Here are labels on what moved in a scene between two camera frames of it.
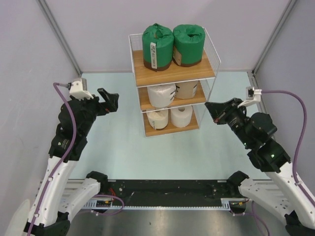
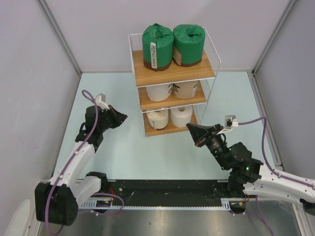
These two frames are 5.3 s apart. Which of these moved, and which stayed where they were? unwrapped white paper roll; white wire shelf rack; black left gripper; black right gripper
Moved: black right gripper; black left gripper
Stayed: unwrapped white paper roll; white wire shelf rack
